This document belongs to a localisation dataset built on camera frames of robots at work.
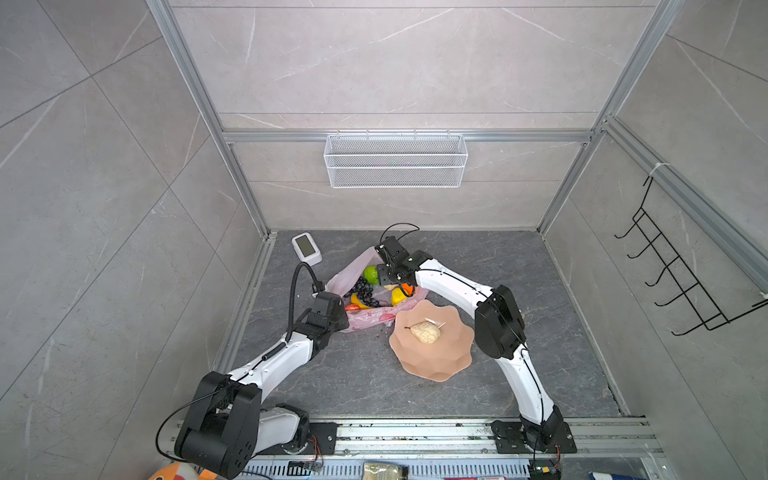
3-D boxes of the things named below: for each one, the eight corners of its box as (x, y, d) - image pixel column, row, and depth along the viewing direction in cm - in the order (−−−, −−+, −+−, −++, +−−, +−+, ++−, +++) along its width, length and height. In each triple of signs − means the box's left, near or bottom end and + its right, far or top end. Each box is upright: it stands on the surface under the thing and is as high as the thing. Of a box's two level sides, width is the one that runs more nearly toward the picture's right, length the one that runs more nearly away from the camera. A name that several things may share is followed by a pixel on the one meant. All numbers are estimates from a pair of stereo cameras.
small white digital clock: (305, 270, 109) (302, 263, 106) (291, 245, 117) (288, 237, 114) (325, 261, 112) (323, 254, 108) (310, 237, 120) (308, 230, 117)
